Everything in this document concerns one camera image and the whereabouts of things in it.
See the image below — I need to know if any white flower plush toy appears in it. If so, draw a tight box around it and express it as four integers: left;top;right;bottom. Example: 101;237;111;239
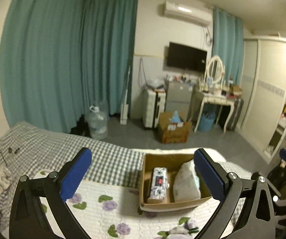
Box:
167;217;200;235

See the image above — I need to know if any grey checked bed sheet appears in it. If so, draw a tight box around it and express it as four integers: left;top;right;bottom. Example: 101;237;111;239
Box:
0;122;147;188

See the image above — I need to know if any dark striped suitcase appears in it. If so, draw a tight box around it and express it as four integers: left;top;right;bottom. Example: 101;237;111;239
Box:
227;98;244;131

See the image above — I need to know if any pale wet wipes pack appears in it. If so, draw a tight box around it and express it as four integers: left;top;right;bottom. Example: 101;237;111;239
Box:
173;160;201;202

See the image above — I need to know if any floral quilted blanket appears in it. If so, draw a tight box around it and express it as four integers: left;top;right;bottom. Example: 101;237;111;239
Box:
66;180;219;238

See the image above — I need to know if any white dressing table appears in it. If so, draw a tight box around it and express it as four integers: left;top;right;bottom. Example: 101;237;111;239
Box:
192;91;234;133

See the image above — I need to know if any blue laundry basket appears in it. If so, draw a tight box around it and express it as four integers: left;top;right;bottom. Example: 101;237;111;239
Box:
198;112;215;132

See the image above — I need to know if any white louvred wardrobe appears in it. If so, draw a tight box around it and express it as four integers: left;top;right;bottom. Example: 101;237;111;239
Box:
237;36;286;162

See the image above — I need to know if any open cardboard box on bed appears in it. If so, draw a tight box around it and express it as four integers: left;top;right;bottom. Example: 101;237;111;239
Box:
139;153;212;212

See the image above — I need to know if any patterned tissue pack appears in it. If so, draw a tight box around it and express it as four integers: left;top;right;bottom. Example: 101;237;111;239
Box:
147;167;169;204

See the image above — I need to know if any white oval vanity mirror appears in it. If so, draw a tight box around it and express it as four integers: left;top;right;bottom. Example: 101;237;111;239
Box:
205;55;225;84

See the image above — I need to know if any cardboard box on floor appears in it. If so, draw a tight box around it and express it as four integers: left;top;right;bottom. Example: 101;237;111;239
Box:
158;112;192;144

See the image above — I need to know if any clear water jug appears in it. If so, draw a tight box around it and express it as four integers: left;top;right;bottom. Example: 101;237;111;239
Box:
85;101;108;140

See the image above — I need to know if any grey mini fridge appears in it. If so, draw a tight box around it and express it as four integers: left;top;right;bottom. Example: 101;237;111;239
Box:
165;81;194;121

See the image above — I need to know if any teal curtain right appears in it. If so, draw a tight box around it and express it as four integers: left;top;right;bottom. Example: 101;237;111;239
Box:
212;7;244;85

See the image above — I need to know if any teal curtain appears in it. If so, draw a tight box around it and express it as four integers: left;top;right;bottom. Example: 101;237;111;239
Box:
0;0;138;132
212;7;244;85

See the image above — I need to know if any white floor mop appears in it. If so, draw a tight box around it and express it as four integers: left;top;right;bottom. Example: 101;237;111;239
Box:
120;67;131;125

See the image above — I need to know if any white suitcase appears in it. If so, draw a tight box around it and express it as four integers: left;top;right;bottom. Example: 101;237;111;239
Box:
142;88;166;128

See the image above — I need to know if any white air conditioner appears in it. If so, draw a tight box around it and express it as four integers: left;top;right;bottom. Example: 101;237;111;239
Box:
163;1;213;27

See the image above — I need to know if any teal curtain left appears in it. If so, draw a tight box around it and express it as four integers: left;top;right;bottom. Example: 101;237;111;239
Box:
0;0;138;132

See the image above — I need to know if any black wall television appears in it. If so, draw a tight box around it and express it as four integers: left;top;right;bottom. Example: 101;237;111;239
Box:
166;42;207;73

